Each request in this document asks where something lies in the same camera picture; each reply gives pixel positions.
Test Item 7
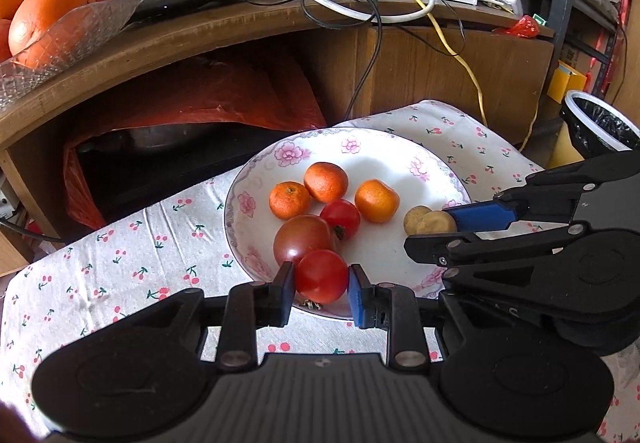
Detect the small yellow potato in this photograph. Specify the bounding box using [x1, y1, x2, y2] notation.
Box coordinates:
[404, 206, 458, 236]

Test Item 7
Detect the orange mandarin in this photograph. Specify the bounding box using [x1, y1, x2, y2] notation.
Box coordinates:
[355, 179, 400, 224]

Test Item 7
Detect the small red tomato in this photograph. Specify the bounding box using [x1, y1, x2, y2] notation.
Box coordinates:
[320, 200, 361, 241]

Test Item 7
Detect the bright red tomato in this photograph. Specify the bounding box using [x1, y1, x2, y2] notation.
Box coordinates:
[295, 249, 348, 304]

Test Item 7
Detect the dark red tomato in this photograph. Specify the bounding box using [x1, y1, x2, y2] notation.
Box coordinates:
[273, 215, 338, 265]

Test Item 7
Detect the white floral plate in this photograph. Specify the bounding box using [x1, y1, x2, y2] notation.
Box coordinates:
[224, 128, 470, 298]

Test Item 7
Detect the yellow box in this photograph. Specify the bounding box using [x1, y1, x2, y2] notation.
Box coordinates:
[547, 61, 587, 104]

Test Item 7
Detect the mandarin on plate right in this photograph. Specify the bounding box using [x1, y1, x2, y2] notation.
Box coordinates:
[304, 162, 349, 204]

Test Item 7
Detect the mandarin on plate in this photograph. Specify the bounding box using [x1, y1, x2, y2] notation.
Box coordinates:
[269, 181, 311, 221]
[304, 162, 349, 204]

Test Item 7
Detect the mandarin on plate left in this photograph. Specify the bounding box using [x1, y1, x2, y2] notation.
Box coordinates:
[269, 181, 311, 221]

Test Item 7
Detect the small red bag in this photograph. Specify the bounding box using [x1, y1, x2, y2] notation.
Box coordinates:
[494, 15, 539, 39]

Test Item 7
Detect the wooden curved desk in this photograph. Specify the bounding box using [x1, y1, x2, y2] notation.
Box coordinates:
[1, 2, 553, 239]

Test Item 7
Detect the red plastic bag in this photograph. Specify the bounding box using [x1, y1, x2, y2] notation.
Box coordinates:
[62, 53, 326, 229]

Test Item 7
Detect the glass fruit bowl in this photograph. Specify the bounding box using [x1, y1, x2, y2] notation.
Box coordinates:
[1, 0, 142, 111]

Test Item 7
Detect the large orange front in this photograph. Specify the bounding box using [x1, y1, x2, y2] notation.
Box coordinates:
[9, 0, 96, 70]

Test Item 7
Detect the white cable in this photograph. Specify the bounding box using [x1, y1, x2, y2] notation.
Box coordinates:
[246, 0, 436, 23]

